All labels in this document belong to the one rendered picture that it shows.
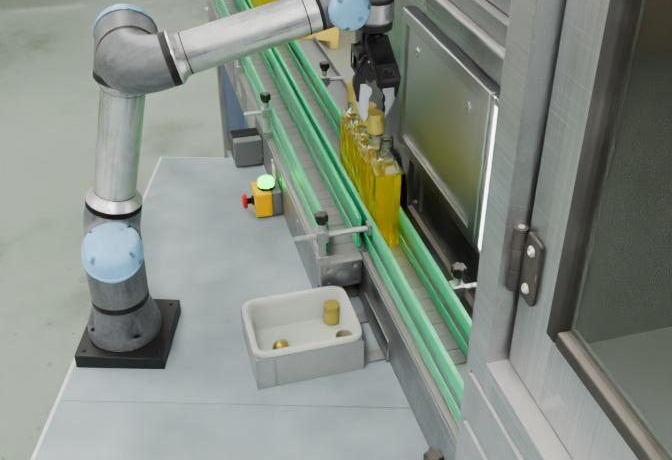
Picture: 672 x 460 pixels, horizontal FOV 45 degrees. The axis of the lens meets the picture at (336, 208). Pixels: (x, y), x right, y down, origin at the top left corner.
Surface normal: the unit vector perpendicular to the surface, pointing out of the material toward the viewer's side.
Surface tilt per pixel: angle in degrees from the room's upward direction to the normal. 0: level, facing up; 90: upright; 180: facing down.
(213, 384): 0
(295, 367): 90
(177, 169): 0
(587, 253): 90
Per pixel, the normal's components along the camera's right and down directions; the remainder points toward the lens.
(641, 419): -0.96, 0.15
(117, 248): 0.06, -0.73
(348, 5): 0.27, 0.57
